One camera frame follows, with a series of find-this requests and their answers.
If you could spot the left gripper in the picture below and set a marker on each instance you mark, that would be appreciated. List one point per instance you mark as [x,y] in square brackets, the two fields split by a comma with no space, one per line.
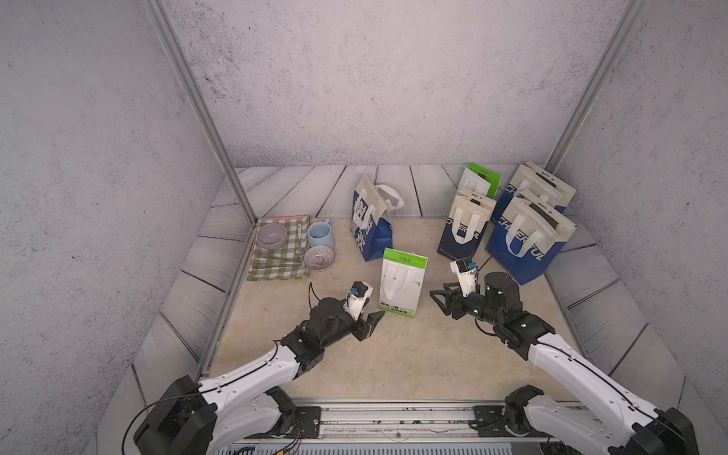
[363,330]

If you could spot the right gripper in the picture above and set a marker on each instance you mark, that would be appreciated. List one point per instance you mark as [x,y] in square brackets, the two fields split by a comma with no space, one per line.
[451,298]

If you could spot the green white bag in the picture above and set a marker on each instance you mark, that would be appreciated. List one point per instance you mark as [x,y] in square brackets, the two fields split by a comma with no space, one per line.
[480,180]
[401,282]

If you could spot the navy beige bag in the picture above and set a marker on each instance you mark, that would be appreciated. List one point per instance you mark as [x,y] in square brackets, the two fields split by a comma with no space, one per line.
[466,224]

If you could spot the blue beige takeout bag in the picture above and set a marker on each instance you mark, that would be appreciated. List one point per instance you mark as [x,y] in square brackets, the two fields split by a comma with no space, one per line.
[546,187]

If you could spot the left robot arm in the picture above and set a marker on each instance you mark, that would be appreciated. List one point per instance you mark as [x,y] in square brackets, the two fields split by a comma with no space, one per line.
[202,417]

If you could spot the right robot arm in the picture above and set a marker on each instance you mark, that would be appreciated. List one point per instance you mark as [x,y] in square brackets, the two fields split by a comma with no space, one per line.
[623,423]

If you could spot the pink patterned bowl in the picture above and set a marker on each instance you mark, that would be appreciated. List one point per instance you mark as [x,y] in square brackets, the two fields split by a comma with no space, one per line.
[319,258]

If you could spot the blue mug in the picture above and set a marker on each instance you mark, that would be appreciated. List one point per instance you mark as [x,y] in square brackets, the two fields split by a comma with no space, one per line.
[321,234]

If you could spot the green checkered cloth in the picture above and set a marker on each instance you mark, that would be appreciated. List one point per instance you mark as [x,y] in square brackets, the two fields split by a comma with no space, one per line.
[285,263]

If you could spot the purple bowl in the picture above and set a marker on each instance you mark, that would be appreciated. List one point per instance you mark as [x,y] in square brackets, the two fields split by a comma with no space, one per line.
[272,236]

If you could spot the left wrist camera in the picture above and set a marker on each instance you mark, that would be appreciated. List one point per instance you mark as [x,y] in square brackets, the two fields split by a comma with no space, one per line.
[358,297]

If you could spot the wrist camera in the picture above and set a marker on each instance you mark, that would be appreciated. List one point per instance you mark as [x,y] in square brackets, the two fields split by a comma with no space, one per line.
[467,272]
[358,297]

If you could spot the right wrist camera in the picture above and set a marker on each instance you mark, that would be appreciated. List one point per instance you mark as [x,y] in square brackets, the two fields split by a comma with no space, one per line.
[467,272]

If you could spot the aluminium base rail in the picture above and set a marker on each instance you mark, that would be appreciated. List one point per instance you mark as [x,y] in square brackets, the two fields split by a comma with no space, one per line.
[404,428]

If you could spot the right aluminium frame post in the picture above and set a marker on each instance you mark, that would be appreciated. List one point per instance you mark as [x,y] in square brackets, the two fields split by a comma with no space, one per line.
[605,64]

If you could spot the aluminium frame post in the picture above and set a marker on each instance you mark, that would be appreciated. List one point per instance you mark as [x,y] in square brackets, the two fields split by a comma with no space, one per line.
[605,64]
[165,33]

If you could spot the left aluminium frame post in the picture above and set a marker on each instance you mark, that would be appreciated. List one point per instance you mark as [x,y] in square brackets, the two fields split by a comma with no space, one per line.
[165,33]

